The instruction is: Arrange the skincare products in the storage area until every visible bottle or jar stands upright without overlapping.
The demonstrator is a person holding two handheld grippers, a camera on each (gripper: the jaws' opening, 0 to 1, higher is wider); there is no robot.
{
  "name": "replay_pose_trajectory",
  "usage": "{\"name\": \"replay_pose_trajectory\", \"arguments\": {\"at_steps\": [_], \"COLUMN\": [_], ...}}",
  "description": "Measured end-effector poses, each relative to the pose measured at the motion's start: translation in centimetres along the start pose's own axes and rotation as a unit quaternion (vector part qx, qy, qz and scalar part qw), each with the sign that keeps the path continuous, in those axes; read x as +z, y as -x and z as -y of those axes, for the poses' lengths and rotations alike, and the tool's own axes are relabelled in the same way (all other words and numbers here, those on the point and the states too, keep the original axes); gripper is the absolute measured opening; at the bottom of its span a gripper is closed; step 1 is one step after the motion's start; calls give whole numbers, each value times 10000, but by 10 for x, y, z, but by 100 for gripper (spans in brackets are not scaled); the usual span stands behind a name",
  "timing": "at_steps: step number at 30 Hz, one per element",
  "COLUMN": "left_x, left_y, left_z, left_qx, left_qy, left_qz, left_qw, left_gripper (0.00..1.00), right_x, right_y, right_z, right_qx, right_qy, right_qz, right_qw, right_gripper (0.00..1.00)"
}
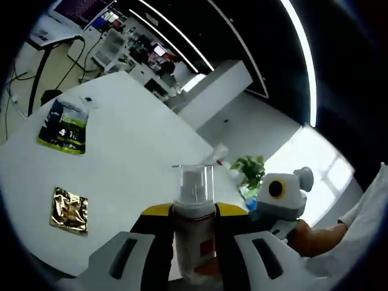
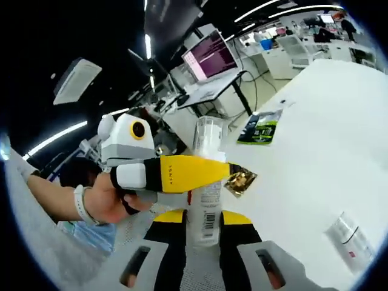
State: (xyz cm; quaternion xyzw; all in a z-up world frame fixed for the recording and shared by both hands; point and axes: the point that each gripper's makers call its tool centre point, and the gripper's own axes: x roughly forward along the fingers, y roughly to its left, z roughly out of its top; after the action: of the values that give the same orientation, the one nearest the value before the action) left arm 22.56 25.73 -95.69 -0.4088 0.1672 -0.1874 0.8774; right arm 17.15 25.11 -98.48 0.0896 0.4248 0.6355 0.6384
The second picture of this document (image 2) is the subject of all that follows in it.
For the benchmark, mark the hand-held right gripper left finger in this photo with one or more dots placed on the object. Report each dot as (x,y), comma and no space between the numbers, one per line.
(169,236)

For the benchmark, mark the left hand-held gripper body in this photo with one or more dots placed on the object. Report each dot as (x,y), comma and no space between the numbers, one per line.
(121,142)

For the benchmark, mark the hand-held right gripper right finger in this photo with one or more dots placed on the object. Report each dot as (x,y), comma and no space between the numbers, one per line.
(236,242)

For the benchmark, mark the red-labelled clear-capped skincare bottle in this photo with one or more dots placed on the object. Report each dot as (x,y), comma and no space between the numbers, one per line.
(209,218)

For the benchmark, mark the person's left hand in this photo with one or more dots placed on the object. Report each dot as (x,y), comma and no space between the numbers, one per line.
(103,203)

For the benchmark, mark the person's head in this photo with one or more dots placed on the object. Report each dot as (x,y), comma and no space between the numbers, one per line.
(78,172)

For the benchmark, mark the gold foil packet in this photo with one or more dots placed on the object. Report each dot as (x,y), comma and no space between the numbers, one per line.
(242,182)

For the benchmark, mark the white wristband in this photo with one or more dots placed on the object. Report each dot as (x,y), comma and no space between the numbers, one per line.
(79,203)

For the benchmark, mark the person's light shirt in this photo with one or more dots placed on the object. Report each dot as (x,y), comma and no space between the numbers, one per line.
(94,236)

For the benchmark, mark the ceiling air conditioner unit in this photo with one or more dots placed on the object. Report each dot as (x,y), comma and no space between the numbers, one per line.
(75,80)

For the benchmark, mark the white desk with black legs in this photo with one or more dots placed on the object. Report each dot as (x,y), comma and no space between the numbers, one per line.
(209,91)

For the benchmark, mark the green printed packet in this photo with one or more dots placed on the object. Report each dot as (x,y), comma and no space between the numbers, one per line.
(260,127)

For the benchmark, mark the computer monitor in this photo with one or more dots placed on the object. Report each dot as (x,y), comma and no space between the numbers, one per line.
(212,54)

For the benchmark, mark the blue bin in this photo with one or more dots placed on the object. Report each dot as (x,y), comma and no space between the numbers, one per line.
(266,45)

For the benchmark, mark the white mesh office chair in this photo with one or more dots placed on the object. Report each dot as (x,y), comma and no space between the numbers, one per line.
(292,48)

